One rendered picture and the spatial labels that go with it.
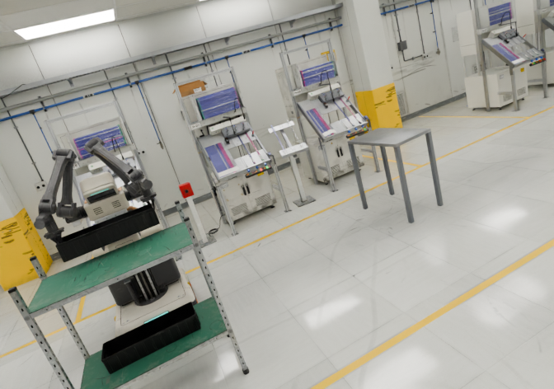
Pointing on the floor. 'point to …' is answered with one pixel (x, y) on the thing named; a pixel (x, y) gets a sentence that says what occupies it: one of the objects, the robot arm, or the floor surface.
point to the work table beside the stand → (382, 138)
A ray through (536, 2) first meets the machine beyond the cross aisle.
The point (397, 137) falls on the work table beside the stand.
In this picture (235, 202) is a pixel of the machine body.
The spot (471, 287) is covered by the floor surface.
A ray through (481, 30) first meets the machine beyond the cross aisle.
